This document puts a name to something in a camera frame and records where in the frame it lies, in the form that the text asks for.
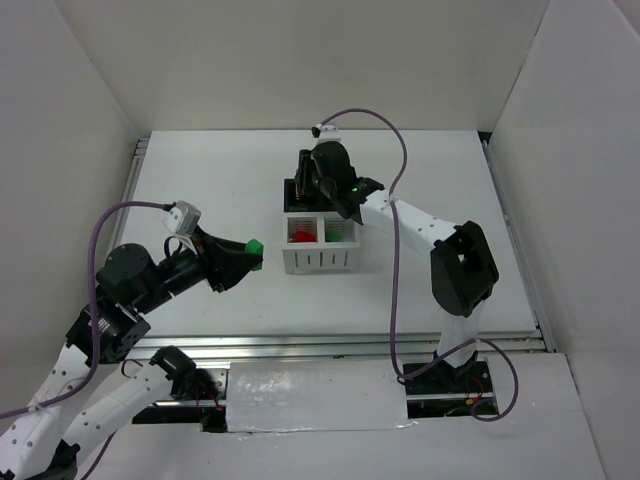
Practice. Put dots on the white container pair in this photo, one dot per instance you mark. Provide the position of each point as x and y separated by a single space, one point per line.
320 257

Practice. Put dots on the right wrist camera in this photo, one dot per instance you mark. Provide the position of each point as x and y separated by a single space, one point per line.
323 133

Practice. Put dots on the aluminium rail frame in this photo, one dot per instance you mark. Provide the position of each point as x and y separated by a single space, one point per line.
236 179

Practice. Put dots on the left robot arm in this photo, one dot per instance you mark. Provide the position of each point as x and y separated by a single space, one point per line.
58 429

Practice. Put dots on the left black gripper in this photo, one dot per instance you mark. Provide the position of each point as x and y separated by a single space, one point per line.
211 265

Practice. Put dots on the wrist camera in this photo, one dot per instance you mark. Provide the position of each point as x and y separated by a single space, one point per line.
182 218
323 133

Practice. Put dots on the green lego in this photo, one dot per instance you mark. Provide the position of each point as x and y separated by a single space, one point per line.
256 248

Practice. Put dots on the red ridged lego brick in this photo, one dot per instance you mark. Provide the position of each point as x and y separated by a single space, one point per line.
303 237

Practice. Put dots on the green lego brick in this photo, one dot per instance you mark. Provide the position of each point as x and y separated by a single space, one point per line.
338 237

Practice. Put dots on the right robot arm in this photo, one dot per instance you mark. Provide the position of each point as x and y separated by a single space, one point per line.
463 271

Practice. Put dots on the black container pair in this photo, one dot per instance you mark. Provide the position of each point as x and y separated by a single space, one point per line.
341 197

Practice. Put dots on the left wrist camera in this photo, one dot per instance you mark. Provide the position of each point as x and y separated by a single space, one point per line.
182 218

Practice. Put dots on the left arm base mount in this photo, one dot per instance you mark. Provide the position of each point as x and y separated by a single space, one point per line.
197 386

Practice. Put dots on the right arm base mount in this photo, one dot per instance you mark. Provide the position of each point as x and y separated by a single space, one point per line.
442 392

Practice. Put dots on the white foam cover panel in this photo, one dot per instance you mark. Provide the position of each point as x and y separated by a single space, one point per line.
316 396

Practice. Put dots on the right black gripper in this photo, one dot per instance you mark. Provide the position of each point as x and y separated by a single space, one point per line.
304 176

